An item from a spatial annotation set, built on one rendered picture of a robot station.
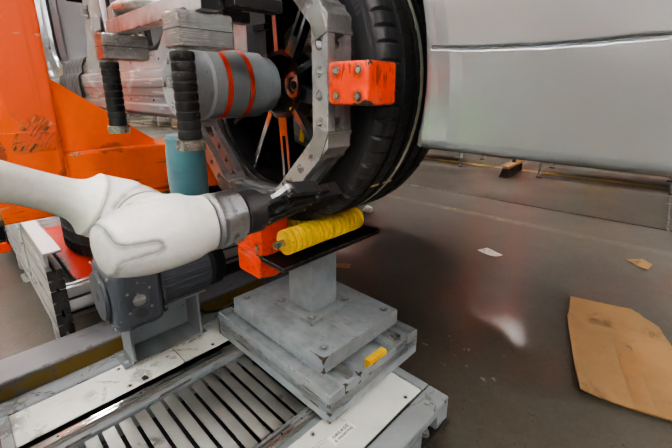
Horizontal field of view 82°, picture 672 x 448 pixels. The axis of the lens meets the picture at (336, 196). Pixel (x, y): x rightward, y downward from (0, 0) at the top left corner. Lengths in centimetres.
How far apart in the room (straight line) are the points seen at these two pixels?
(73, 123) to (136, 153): 17
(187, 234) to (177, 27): 29
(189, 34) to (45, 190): 30
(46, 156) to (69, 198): 52
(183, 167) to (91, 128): 38
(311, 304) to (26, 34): 96
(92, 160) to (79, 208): 55
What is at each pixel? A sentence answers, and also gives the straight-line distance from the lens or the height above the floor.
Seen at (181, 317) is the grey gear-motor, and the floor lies 11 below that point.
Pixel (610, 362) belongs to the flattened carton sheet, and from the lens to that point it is 158.
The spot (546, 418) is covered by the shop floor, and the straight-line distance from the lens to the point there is 130.
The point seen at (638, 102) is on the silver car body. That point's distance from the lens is 58.
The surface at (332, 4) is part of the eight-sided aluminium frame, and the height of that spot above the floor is 98.
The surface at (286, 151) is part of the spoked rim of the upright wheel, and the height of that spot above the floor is 69.
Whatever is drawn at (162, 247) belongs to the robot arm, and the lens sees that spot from 57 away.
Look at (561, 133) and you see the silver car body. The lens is 59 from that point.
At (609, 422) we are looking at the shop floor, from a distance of 137.
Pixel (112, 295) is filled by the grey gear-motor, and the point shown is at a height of 35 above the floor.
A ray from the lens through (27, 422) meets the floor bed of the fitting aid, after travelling 129.
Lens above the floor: 84
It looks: 16 degrees down
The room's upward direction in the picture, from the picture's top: straight up
